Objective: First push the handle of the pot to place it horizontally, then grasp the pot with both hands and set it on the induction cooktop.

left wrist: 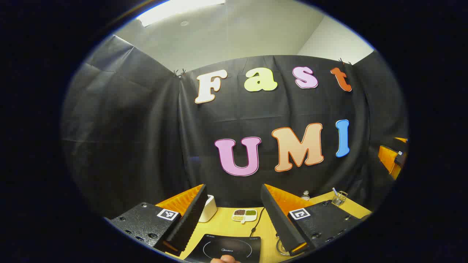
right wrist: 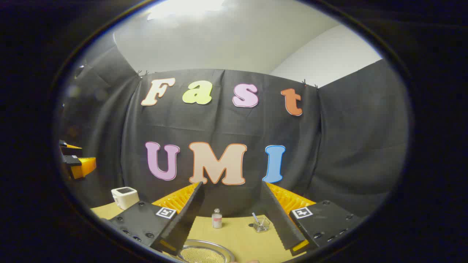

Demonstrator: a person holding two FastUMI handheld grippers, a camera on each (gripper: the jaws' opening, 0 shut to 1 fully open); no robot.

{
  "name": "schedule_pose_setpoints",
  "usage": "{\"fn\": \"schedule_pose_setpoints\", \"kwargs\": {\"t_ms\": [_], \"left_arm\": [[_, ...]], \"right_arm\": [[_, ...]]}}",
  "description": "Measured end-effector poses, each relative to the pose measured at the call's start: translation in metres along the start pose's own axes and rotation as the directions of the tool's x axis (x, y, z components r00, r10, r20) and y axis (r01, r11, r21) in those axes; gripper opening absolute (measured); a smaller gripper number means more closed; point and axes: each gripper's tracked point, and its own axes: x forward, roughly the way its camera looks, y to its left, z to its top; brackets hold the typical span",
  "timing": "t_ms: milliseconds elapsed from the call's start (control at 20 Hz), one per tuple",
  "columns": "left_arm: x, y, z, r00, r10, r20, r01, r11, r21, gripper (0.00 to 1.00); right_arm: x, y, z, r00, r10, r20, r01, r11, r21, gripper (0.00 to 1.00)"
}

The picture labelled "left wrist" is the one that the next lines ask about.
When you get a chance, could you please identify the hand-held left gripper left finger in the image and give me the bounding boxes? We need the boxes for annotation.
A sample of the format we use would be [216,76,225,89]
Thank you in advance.
[109,184,209,256]

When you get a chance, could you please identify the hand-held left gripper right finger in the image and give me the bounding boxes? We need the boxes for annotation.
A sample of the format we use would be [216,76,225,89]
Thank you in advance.
[260,184,366,256]

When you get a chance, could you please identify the stainless steel pot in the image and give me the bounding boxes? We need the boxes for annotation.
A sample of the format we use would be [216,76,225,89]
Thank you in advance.
[275,236,293,256]

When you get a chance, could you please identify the black induction cooktop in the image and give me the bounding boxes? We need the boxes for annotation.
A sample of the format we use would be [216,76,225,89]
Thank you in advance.
[184,234,261,263]

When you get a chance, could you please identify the white toaster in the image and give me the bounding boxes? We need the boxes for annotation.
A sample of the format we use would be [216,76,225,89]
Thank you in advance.
[199,195,218,222]

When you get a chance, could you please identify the white divided bean dish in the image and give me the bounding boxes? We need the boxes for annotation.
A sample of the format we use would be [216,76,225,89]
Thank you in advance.
[232,209,257,224]

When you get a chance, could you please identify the black power cable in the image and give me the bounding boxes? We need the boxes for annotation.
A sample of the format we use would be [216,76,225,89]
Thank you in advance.
[250,207,265,237]

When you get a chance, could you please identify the metal wire utensil holder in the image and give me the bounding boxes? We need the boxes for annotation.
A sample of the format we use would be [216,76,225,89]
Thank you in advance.
[332,191,348,207]

